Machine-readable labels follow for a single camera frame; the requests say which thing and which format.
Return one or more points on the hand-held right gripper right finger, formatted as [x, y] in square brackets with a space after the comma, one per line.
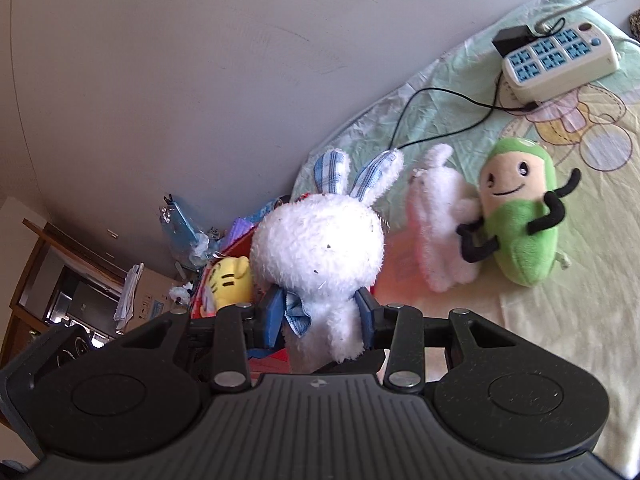
[367, 322]

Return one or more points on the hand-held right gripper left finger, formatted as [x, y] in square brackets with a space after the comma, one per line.
[272, 320]

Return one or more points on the red cardboard box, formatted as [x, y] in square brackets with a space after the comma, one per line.
[272, 360]

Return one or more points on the yellow tiger plush toy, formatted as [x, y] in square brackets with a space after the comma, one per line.
[230, 280]

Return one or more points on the white rabbit plush toy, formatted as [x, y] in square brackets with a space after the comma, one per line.
[320, 250]

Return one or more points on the green plush toy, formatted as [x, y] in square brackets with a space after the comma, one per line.
[520, 240]

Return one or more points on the purple packet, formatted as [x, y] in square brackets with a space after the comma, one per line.
[240, 227]

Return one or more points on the blue floral cloth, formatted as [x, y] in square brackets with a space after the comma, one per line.
[267, 208]

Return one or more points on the brown cardboard box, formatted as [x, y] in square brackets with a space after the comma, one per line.
[155, 300]

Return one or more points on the blue plastic bag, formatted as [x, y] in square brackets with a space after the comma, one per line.
[182, 230]

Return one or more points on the white and pink plush toy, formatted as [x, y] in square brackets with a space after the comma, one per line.
[440, 210]

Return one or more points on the white papers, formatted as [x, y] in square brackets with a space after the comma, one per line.
[127, 295]

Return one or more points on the pale green printed bedsheet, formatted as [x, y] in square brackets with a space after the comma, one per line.
[575, 310]

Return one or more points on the wooden cabinet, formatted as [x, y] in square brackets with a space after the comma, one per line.
[30, 260]

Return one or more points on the black power adapter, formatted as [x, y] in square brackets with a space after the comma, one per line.
[512, 40]

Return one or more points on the white and blue power strip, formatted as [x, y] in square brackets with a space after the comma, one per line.
[575, 70]

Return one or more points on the dark patterned blanket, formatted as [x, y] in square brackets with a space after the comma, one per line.
[635, 25]

